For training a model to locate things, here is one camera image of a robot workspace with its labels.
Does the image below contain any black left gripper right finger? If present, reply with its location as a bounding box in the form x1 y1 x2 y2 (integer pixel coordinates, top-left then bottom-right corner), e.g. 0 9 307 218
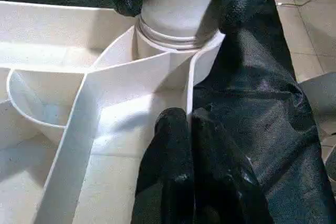
190 108 275 224

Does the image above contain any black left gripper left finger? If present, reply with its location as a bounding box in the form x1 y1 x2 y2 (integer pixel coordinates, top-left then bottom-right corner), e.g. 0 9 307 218
131 108 196 224

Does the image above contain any white plastic table leg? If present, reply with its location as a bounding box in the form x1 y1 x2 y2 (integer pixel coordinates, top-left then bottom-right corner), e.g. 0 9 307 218
135 0 225 51

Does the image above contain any black plastic mat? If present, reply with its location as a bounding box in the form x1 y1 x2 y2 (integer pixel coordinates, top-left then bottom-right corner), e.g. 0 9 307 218
0 0 336 224

